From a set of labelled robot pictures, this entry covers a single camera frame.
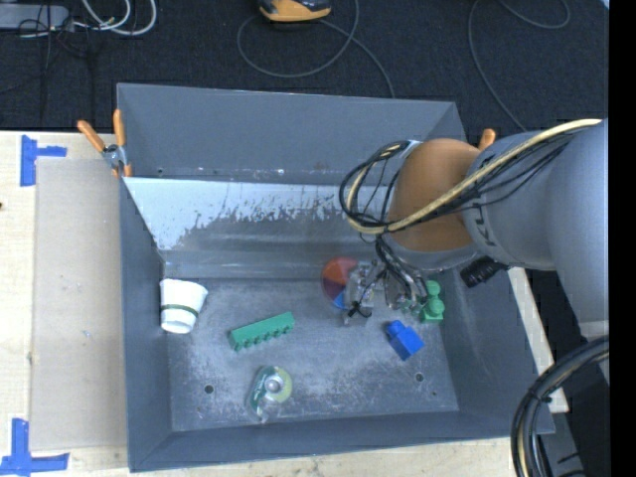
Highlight multicoloured ball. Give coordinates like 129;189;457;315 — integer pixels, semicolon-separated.
320;256;360;311

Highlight blue toy block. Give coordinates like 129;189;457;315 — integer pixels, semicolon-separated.
385;319;426;363

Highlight grey metal bin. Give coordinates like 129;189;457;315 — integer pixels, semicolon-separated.
114;81;557;474

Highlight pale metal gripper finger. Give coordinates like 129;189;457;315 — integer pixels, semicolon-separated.
341;289;378;327
348;260;380;293

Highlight clear round thing, yellow-green disc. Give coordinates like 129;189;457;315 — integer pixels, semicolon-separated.
245;364;295;424

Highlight white cup with green band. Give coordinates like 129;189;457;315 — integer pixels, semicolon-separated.
158;277;210;336

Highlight pale flat board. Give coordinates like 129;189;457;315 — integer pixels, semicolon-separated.
28;158;128;452

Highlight green long flat block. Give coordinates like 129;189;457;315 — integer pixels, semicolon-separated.
227;310;297;354

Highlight black cylinder on white bracket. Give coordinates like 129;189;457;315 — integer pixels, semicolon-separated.
459;254;509;289

